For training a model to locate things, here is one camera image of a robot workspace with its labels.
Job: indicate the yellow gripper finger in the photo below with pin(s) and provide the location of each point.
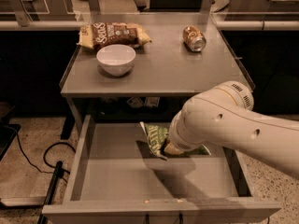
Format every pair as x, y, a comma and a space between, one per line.
172, 150

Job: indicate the green jalapeno chip bag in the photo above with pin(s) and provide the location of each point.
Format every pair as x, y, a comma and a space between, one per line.
157, 138

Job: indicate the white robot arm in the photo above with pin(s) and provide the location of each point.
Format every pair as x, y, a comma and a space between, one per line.
224, 116

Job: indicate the grey open drawer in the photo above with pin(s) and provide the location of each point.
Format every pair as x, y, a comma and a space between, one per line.
115, 180

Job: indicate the grey counter cabinet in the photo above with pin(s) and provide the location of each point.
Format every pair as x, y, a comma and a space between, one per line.
163, 67

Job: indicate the brown and yellow chip bag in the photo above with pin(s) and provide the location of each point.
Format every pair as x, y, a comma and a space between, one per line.
102, 34

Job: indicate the white ceramic bowl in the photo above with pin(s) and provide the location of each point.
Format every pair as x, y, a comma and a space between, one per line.
116, 60

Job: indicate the gold soda can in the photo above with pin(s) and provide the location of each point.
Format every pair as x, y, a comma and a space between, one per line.
194, 38

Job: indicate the black drawer handle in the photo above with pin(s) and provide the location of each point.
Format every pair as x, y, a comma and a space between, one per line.
164, 219

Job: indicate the black floor rail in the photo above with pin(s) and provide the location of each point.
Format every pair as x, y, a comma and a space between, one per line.
52, 187

